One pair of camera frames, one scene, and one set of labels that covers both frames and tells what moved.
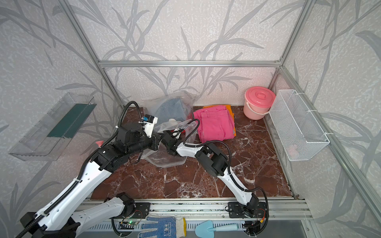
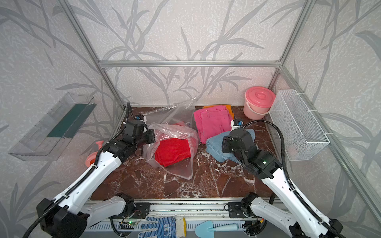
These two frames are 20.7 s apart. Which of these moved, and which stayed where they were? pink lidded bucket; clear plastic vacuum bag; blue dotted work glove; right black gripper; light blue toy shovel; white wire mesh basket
Moved: right black gripper; clear plastic vacuum bag
Stayed: pink lidded bucket; light blue toy shovel; white wire mesh basket; blue dotted work glove
